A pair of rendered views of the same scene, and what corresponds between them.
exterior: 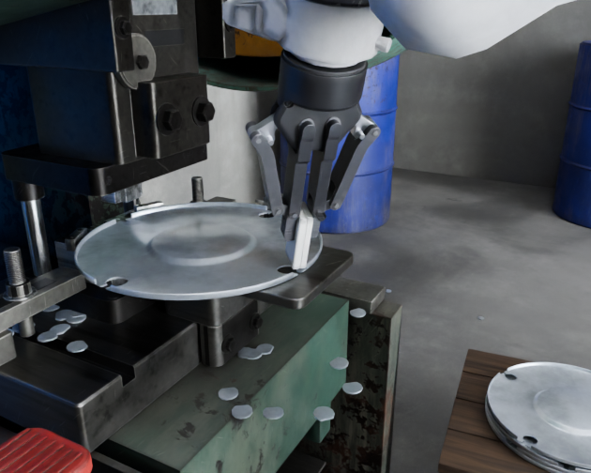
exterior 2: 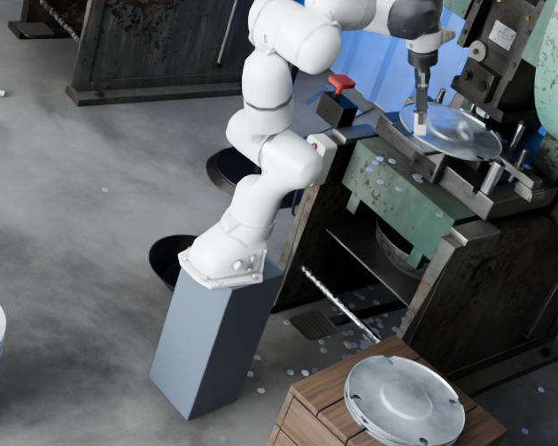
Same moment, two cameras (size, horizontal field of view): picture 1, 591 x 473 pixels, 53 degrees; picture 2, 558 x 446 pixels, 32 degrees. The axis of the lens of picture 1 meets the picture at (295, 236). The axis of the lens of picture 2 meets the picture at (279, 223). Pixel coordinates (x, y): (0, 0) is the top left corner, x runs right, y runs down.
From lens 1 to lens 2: 2.63 m
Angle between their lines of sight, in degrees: 89
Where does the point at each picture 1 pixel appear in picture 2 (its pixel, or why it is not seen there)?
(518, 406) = (420, 380)
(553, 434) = (389, 373)
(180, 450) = (367, 142)
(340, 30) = not seen: hidden behind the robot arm
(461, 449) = (401, 349)
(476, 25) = not seen: hidden behind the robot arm
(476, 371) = (476, 411)
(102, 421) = (382, 128)
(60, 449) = (344, 82)
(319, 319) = (438, 203)
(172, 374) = (405, 150)
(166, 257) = (436, 118)
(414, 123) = not seen: outside the picture
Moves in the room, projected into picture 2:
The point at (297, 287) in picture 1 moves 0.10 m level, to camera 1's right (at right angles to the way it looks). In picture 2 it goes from (399, 128) to (389, 142)
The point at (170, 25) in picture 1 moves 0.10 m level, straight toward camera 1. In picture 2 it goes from (503, 52) to (466, 39)
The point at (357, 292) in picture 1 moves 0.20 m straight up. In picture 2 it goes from (463, 228) to (495, 164)
